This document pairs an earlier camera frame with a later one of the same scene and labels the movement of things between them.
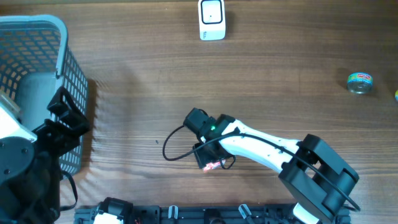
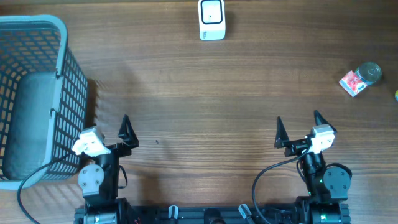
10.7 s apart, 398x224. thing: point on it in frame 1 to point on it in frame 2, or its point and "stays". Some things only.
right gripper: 203,157 to 283,140
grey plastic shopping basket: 35,60 stays
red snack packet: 213,165 to 352,84
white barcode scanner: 212,20 stays
